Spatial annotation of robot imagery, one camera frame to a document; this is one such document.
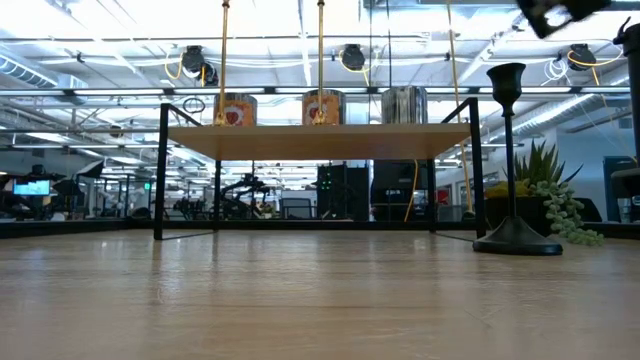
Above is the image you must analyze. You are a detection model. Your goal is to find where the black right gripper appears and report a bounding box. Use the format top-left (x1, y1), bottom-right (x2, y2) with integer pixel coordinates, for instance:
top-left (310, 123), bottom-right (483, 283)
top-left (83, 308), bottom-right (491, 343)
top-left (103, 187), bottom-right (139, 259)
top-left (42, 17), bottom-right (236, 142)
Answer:
top-left (516, 0), bottom-right (612, 40)

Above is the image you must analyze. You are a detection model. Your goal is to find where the silver glass candle jar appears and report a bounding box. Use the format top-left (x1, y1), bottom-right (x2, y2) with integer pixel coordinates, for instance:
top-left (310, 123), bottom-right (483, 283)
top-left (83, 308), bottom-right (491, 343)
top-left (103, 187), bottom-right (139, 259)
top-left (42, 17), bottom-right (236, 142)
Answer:
top-left (301, 89), bottom-right (346, 126)
top-left (381, 85), bottom-right (429, 125)
top-left (213, 92), bottom-right (258, 127)

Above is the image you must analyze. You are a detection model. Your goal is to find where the tall gold candlestick holder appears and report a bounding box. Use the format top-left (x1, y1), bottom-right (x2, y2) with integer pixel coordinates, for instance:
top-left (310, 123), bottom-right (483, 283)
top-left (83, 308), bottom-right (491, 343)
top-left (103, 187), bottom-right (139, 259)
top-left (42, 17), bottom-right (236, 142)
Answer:
top-left (312, 0), bottom-right (329, 126)
top-left (213, 0), bottom-right (233, 127)

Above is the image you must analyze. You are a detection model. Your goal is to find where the blue cabinet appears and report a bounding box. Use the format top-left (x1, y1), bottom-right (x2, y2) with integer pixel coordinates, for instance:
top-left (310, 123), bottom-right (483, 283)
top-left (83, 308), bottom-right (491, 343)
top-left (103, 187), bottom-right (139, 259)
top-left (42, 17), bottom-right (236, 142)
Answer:
top-left (602, 155), bottom-right (639, 222)

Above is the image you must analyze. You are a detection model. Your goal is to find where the potted green succulent plant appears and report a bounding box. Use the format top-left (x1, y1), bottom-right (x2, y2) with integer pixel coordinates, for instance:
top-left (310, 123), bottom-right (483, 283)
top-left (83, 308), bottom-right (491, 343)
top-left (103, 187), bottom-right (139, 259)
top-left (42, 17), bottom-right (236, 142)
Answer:
top-left (483, 139), bottom-right (605, 247)

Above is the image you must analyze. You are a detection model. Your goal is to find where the black candlestick holder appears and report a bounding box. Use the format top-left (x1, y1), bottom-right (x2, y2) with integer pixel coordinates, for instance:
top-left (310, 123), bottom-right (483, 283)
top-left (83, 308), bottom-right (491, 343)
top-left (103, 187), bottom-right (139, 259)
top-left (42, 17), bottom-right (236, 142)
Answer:
top-left (472, 62), bottom-right (564, 257)

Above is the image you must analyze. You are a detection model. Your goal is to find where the black equipment cabinet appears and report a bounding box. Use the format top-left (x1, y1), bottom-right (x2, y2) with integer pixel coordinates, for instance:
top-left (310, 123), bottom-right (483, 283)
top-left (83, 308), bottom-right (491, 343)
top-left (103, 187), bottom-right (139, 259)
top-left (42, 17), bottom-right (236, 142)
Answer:
top-left (316, 163), bottom-right (371, 222)

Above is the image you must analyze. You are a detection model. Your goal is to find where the blue lit computer monitor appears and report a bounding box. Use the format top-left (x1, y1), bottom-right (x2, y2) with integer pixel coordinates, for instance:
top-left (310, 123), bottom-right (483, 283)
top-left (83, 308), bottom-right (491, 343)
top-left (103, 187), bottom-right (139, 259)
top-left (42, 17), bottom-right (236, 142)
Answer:
top-left (12, 178), bottom-right (52, 197)

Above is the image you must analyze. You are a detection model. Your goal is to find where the black ceiling cable reel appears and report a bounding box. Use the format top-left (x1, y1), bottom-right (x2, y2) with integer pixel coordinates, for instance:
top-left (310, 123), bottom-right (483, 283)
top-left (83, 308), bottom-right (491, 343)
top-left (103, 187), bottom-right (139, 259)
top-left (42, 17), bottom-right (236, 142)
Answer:
top-left (567, 43), bottom-right (599, 71)
top-left (180, 44), bottom-right (220, 87)
top-left (341, 43), bottom-right (367, 71)

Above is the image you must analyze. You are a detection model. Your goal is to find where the wooden shelf black metal frame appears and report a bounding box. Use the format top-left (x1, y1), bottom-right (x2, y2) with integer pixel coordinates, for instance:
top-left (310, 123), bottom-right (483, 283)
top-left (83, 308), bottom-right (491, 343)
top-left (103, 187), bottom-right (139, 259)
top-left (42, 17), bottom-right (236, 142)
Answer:
top-left (153, 97), bottom-right (488, 241)

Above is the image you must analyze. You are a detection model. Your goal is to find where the black cable loop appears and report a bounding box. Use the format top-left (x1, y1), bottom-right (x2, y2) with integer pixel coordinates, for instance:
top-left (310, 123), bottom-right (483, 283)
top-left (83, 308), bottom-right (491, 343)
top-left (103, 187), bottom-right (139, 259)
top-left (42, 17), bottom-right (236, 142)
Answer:
top-left (181, 96), bottom-right (207, 115)

